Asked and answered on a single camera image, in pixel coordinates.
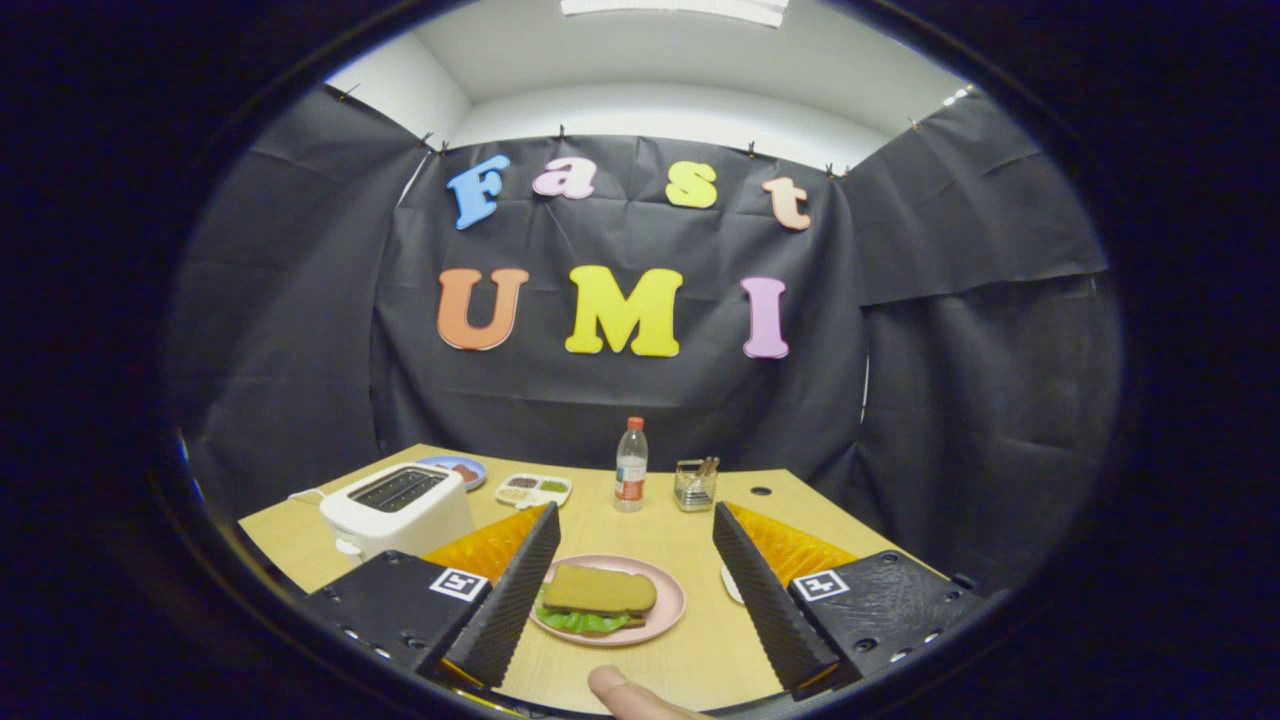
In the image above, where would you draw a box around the pink plate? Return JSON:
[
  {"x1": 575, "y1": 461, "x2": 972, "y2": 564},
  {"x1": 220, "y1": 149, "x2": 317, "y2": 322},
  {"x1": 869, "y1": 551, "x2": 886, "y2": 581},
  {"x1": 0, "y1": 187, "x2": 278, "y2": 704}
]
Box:
[{"x1": 528, "y1": 554, "x2": 687, "y2": 647}]

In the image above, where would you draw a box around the ceiling light panel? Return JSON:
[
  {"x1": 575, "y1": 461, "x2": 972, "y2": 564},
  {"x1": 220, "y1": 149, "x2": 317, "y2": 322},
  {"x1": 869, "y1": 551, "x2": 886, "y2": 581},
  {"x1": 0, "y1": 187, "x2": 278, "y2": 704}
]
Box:
[{"x1": 560, "y1": 0, "x2": 791, "y2": 29}]

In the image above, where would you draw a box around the white toaster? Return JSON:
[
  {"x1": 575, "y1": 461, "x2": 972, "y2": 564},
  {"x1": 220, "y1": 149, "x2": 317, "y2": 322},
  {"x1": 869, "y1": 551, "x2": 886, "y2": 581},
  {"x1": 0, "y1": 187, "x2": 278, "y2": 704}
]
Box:
[{"x1": 319, "y1": 462, "x2": 476, "y2": 563}]

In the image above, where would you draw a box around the green lettuce leaf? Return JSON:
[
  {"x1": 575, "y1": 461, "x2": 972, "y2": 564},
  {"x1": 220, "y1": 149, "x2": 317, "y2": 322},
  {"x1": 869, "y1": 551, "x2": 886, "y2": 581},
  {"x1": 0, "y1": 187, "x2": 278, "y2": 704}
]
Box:
[{"x1": 535, "y1": 585, "x2": 649, "y2": 635}]

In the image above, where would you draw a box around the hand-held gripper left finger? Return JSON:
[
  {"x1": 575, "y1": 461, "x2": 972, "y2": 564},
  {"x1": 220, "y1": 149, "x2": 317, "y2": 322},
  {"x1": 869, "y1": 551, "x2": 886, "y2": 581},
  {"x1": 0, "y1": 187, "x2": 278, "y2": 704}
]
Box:
[{"x1": 298, "y1": 500, "x2": 563, "y2": 691}]

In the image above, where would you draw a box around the blue plate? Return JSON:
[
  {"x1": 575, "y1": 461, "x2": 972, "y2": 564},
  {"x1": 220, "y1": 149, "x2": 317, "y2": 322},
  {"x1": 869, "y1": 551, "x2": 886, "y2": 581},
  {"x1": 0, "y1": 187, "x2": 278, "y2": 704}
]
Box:
[{"x1": 415, "y1": 455, "x2": 488, "y2": 493}]

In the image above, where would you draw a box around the brown toasted bread slice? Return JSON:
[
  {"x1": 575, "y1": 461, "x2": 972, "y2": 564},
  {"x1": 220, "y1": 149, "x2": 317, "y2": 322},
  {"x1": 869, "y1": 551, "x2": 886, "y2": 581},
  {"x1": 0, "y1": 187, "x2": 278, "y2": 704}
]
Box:
[{"x1": 542, "y1": 563, "x2": 659, "y2": 617}]

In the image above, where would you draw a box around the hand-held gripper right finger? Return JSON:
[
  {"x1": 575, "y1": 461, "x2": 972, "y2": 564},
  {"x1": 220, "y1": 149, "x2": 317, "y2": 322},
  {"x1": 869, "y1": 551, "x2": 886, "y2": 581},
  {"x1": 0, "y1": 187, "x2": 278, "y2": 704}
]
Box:
[{"x1": 712, "y1": 500, "x2": 986, "y2": 701}]

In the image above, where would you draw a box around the white compartment seasoning dish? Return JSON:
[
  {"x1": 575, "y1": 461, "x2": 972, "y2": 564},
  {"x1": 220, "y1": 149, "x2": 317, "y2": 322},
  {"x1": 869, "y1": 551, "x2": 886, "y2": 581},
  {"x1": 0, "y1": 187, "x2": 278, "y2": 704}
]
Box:
[{"x1": 495, "y1": 473, "x2": 573, "y2": 510}]

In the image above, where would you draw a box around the black backdrop cloth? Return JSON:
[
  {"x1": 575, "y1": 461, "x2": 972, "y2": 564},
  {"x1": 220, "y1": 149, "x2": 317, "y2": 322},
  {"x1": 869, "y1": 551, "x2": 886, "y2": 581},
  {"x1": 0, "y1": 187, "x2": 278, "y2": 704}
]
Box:
[{"x1": 165, "y1": 85, "x2": 1126, "y2": 591}]

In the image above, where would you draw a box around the wire mesh utensil holder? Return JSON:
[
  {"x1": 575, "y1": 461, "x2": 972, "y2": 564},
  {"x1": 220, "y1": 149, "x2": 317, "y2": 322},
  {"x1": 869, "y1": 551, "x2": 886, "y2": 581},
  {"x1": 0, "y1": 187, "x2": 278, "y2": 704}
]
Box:
[{"x1": 673, "y1": 458, "x2": 719, "y2": 513}]

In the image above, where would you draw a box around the clear bottle with red cap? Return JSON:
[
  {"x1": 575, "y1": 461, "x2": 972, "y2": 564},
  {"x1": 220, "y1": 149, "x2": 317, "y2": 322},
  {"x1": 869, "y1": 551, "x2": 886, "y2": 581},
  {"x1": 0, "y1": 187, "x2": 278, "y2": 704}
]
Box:
[{"x1": 614, "y1": 416, "x2": 649, "y2": 514}]

